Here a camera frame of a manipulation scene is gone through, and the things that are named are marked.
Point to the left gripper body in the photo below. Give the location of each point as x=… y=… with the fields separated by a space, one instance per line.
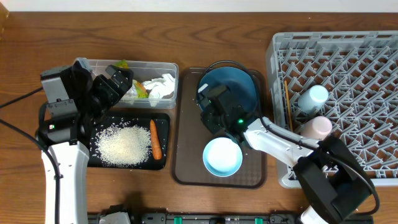
x=104 y=96

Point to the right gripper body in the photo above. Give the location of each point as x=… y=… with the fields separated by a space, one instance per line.
x=215 y=122

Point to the dark blue plate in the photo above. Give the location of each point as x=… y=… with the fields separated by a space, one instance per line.
x=239 y=82

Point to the yellow green snack wrapper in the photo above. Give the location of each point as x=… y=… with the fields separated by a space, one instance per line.
x=137 y=90

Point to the light blue rice bowl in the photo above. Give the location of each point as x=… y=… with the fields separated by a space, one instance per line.
x=222 y=157

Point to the white napkin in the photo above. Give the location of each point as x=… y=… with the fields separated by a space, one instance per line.
x=159 y=87

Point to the orange carrot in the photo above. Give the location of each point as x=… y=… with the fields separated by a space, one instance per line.
x=156 y=148

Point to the wooden chopstick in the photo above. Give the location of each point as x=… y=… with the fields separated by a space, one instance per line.
x=288 y=105

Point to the light blue cup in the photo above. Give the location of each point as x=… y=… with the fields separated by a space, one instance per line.
x=313 y=98

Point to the pink cup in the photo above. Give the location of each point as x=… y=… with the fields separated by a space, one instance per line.
x=317 y=128

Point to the grey dishwasher rack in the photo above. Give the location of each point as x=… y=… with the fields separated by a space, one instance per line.
x=359 y=70

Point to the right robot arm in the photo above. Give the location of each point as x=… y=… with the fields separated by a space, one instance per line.
x=332 y=180

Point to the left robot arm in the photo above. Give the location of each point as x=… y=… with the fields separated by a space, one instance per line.
x=77 y=99

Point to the brown serving tray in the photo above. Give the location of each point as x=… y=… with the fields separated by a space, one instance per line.
x=191 y=137

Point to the clear plastic bin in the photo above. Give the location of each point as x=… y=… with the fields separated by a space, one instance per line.
x=146 y=71

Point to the white rice pile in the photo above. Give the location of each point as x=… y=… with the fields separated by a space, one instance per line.
x=122 y=146

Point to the black plastic tray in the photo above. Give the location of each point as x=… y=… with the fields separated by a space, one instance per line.
x=162 y=122

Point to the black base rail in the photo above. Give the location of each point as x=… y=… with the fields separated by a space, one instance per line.
x=123 y=214

